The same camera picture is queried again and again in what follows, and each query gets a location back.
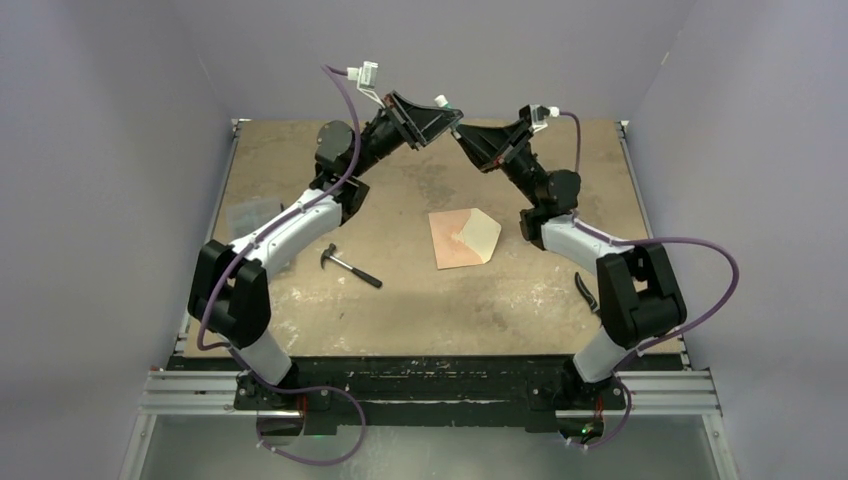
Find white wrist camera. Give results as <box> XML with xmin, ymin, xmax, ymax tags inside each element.
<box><xmin>345</xmin><ymin>61</ymin><xmax>383</xmax><ymax>106</ymax></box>
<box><xmin>519</xmin><ymin>104</ymin><xmax>561</xmax><ymax>133</ymax></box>

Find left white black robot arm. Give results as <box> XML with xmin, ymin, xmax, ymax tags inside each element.
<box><xmin>187</xmin><ymin>91</ymin><xmax>464</xmax><ymax>409</ymax></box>

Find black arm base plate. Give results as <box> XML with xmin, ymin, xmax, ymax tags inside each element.
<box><xmin>234</xmin><ymin>355</ymin><xmax>626</xmax><ymax>436</ymax></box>

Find aluminium frame rail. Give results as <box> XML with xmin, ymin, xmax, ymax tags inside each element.
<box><xmin>139</xmin><ymin>371</ymin><xmax>721</xmax><ymax>416</ymax></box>

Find brown envelope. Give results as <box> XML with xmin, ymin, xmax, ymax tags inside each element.
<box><xmin>428</xmin><ymin>208</ymin><xmax>502</xmax><ymax>270</ymax></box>

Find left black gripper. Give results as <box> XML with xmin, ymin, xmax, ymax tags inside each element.
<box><xmin>347</xmin><ymin>90</ymin><xmax>459</xmax><ymax>179</ymax></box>

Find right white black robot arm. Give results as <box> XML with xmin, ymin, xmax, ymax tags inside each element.
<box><xmin>453</xmin><ymin>105</ymin><xmax>687</xmax><ymax>407</ymax></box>

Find black handled pliers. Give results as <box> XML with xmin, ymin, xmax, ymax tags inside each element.
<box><xmin>574</xmin><ymin>272</ymin><xmax>600</xmax><ymax>316</ymax></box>

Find green white glue stick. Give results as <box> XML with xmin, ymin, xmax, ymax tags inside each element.
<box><xmin>434</xmin><ymin>95</ymin><xmax>464</xmax><ymax>139</ymax></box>

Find small black hammer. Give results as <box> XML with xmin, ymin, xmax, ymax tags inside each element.
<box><xmin>320</xmin><ymin>243</ymin><xmax>383</xmax><ymax>289</ymax></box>

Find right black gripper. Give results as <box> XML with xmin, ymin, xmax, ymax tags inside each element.
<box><xmin>456</xmin><ymin>118</ymin><xmax>547</xmax><ymax>207</ymax></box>

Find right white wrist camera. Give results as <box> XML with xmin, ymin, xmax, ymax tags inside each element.
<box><xmin>519</xmin><ymin>104</ymin><xmax>561</xmax><ymax>133</ymax></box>

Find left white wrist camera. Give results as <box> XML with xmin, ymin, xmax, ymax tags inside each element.
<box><xmin>345</xmin><ymin>61</ymin><xmax>383</xmax><ymax>106</ymax></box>

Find clear plastic organizer box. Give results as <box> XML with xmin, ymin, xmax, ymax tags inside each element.
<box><xmin>225</xmin><ymin>197</ymin><xmax>285</xmax><ymax>244</ymax></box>

